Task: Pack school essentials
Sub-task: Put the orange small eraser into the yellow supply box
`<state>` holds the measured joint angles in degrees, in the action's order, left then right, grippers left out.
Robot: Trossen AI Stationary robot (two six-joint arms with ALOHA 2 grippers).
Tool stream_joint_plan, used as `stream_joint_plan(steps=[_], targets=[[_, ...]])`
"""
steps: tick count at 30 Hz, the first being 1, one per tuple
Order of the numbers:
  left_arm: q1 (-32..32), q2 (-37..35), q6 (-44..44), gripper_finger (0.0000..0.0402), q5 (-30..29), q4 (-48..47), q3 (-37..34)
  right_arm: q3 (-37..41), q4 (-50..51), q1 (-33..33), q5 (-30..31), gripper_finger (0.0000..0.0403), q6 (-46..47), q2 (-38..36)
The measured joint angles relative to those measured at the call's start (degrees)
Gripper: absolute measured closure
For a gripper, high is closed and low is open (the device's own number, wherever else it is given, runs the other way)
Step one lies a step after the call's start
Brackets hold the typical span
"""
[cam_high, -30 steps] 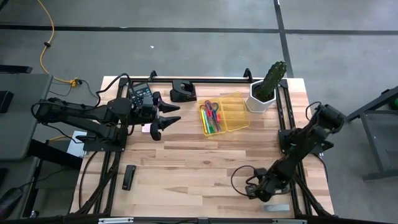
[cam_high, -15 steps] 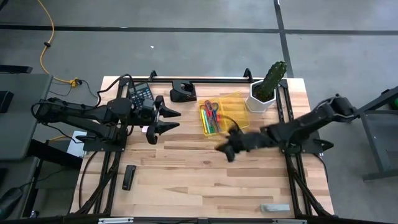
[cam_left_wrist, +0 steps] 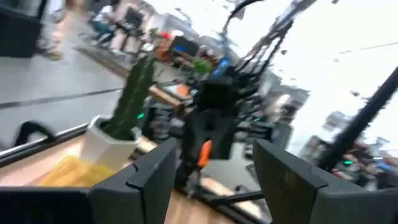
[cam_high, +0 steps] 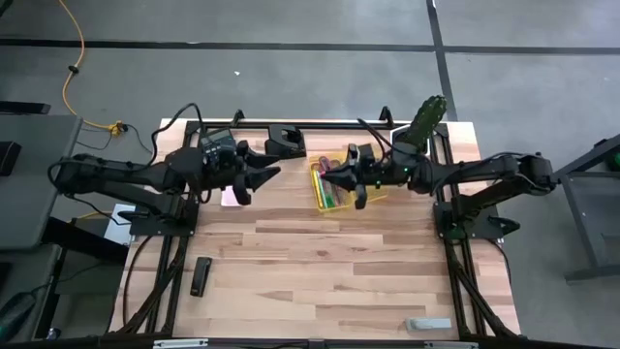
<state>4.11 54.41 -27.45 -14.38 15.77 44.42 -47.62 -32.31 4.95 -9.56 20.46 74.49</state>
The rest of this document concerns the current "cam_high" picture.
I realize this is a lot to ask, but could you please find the yellow transparent pencil case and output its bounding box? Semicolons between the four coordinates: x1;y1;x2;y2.
308;152;388;213

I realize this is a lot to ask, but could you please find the black aluminium table frame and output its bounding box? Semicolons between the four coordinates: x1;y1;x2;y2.
108;106;522;349

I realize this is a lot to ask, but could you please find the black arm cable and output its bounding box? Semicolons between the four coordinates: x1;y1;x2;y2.
148;101;206;161
356;117;404;157

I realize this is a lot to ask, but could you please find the black stapler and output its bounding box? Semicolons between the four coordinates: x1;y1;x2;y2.
189;256;213;298

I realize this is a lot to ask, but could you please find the black flat bar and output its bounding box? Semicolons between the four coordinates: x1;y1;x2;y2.
0;100;52;116

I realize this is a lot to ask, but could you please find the black cable loop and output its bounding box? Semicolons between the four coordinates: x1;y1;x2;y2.
121;235;154;327

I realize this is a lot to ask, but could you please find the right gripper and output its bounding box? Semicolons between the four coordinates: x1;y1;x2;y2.
320;143;391;210

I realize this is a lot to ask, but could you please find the green cactus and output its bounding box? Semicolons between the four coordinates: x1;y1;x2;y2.
404;95;450;151

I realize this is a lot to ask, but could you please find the dark metal cart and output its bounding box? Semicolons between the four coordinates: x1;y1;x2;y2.
551;133;620;285

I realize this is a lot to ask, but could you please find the white board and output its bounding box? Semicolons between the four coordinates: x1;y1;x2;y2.
104;203;137;246

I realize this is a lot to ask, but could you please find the black box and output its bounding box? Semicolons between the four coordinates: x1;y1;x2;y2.
0;141;23;176

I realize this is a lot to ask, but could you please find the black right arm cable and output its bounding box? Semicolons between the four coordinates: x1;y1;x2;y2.
356;117;404;157

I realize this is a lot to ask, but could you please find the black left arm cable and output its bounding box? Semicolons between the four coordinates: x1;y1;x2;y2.
148;101;206;161

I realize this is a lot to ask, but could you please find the grey side table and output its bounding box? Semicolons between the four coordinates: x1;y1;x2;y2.
0;113;83;251

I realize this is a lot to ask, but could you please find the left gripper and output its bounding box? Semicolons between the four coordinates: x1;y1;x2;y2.
199;140;283;207

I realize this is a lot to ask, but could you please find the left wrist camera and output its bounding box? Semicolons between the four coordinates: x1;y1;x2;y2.
201;129;234;153

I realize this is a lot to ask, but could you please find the silver metal bracket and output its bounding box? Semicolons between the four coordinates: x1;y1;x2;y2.
152;338;209;349
423;341;479;349

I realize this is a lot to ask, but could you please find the yellow extension cable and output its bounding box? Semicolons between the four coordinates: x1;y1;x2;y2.
57;0;128;137

